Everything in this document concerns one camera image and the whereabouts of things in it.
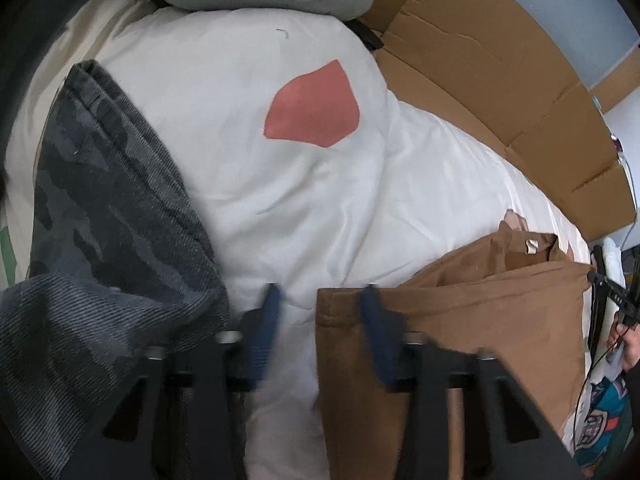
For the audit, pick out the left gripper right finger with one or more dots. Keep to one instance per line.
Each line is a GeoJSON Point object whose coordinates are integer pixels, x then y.
{"type": "Point", "coordinates": [505, 435]}

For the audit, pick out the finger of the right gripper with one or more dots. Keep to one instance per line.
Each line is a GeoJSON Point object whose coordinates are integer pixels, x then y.
{"type": "Point", "coordinates": [612, 290]}

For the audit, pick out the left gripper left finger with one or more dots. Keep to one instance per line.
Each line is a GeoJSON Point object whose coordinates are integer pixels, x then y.
{"type": "Point", "coordinates": [179, 415]}

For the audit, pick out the brown graphic t-shirt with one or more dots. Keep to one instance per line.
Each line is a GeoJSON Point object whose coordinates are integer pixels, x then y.
{"type": "Point", "coordinates": [513, 292]}

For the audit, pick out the grey camouflage jacket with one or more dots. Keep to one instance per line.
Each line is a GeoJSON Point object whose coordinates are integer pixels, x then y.
{"type": "Point", "coordinates": [120, 262]}

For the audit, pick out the person right hand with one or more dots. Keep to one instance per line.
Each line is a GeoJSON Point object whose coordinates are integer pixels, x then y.
{"type": "Point", "coordinates": [626, 345]}

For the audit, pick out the teal patterned bag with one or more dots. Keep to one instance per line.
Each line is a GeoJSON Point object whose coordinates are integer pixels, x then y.
{"type": "Point", "coordinates": [607, 430]}

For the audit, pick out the cream bear print bedsheet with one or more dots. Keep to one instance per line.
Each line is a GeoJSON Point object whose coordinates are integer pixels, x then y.
{"type": "Point", "coordinates": [304, 168]}

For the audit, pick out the grey wrapped mattress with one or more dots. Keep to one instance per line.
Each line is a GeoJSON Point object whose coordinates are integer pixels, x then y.
{"type": "Point", "coordinates": [594, 35]}

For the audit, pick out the brown cardboard sheet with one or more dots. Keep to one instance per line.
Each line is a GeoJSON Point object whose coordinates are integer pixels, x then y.
{"type": "Point", "coordinates": [487, 67]}

